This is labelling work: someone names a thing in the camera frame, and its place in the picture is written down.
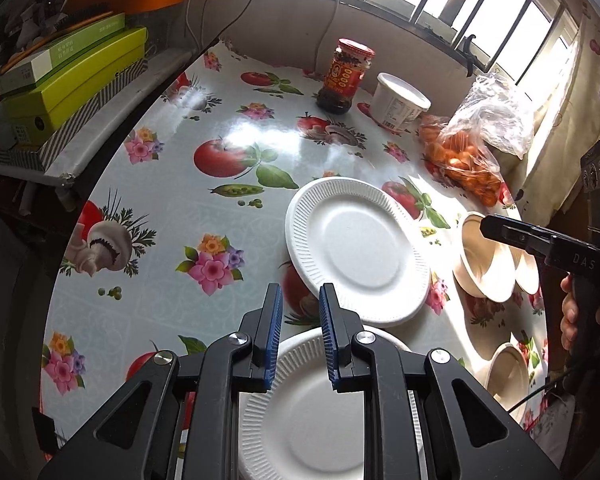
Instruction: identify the grey side shelf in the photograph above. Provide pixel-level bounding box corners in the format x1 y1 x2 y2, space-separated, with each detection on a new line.
0 47 203 192

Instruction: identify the black cable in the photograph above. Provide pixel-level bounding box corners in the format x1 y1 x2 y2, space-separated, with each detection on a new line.
505 364 581 412

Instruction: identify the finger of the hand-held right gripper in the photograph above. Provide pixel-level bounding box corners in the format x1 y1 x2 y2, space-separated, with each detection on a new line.
480 214 552 261

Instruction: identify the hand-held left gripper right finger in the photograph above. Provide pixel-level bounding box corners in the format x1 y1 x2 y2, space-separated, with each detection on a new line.
318 283 561 480

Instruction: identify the black window handle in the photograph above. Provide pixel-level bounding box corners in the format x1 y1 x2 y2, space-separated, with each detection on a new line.
461 34 483 79

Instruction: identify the pile of small oranges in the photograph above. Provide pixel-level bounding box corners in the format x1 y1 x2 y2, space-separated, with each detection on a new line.
419 114 503 207

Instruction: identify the white cable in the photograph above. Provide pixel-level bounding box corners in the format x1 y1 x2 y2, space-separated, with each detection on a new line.
312 0 342 75
186 0 263 57

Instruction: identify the red label sauce jar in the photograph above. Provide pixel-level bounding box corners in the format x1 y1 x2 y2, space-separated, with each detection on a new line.
316 37 376 114

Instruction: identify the lime green box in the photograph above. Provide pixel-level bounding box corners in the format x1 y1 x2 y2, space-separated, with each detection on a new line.
0 27 149 132

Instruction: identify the person's right hand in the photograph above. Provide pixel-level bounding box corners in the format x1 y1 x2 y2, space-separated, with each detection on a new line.
560 276 582 354

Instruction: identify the white paper plate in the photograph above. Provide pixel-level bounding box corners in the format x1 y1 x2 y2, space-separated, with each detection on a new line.
285 176 432 327
237 327 426 480

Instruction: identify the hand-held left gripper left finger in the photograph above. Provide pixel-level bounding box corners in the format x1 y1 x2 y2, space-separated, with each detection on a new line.
39 283 285 480

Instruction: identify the clear plastic bag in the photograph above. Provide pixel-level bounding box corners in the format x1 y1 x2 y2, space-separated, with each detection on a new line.
419 72 536 208

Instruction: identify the metal window grille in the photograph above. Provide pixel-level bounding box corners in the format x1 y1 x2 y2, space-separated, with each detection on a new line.
250 0 598 87

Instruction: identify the beige paper bowl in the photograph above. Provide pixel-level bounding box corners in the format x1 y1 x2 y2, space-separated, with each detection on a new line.
486 342 534 411
452 211 516 304
505 243 540 296

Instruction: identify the striped cardboard box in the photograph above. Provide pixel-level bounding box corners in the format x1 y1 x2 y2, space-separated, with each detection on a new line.
0 57 151 173

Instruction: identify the cream patterned curtain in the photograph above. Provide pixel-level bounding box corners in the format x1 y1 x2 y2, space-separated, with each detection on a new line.
500 22 600 227

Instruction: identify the pale green flat box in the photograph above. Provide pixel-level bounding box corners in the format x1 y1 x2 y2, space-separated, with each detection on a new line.
0 12 127 97

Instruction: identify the printed fruit and flower tablecloth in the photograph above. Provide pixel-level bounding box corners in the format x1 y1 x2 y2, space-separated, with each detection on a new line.
40 40 551 466

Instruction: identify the white plastic tub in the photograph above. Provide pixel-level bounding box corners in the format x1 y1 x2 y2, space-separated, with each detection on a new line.
369 72 432 134

